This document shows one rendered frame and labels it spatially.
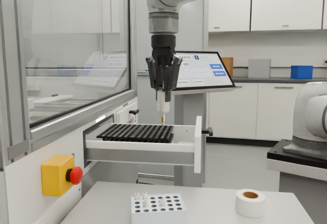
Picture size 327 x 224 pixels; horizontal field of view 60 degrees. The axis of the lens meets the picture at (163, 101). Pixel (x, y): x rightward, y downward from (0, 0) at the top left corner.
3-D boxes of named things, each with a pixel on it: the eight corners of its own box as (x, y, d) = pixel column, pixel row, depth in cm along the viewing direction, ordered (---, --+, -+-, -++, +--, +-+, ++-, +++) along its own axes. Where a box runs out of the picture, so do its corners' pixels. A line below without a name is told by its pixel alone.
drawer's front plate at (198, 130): (201, 144, 107) (201, 115, 105) (200, 174, 79) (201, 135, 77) (196, 144, 107) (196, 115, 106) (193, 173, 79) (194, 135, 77)
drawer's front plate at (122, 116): (137, 123, 142) (136, 102, 141) (120, 139, 114) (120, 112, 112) (134, 123, 142) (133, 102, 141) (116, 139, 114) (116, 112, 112)
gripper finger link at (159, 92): (158, 90, 87) (156, 90, 87) (158, 113, 88) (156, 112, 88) (165, 90, 89) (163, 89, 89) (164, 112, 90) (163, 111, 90)
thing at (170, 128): (173, 127, 102) (173, 125, 102) (167, 140, 84) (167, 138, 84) (168, 127, 102) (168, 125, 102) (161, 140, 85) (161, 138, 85)
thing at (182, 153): (196, 141, 105) (196, 125, 105) (193, 166, 80) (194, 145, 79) (93, 137, 111) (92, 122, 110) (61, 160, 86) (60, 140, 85)
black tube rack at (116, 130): (173, 143, 102) (173, 125, 102) (167, 159, 85) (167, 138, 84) (114, 140, 105) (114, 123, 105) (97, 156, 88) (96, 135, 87)
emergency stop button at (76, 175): (84, 180, 65) (83, 163, 65) (77, 188, 61) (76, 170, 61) (72, 180, 66) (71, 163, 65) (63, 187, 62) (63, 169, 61)
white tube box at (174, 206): (180, 206, 72) (180, 193, 72) (186, 225, 64) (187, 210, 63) (131, 209, 71) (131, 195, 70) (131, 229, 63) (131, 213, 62)
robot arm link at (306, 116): (314, 132, 121) (318, 80, 118) (354, 143, 103) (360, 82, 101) (282, 133, 116) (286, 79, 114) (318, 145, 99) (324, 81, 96)
